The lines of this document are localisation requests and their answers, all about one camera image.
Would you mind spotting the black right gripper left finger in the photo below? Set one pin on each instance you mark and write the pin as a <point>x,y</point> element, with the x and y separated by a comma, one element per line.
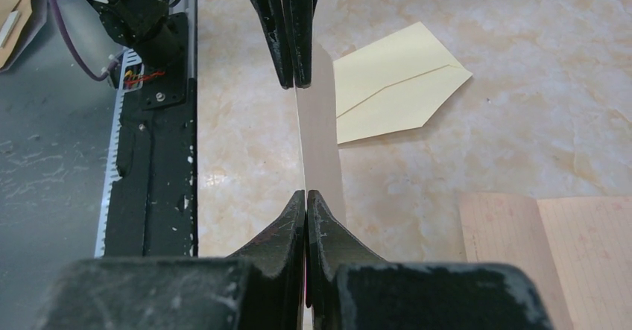
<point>273,295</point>

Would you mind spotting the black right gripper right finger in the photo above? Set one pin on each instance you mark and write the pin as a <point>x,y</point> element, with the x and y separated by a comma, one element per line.
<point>331,249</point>

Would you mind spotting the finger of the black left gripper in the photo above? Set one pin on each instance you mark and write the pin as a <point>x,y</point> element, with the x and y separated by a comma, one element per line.
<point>270,14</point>
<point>298,18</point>

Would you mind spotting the cream yellow envelope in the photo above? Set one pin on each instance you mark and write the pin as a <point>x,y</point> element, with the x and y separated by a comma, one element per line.
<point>393,84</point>

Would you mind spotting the brown envelope on tray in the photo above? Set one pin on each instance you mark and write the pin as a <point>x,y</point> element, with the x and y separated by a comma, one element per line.
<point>14,17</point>

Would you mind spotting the pink lined notepad sheet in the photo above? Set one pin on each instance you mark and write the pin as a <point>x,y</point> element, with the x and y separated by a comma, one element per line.
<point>576,250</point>

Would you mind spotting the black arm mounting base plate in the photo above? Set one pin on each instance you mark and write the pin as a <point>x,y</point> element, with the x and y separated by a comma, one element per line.
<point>149,205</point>

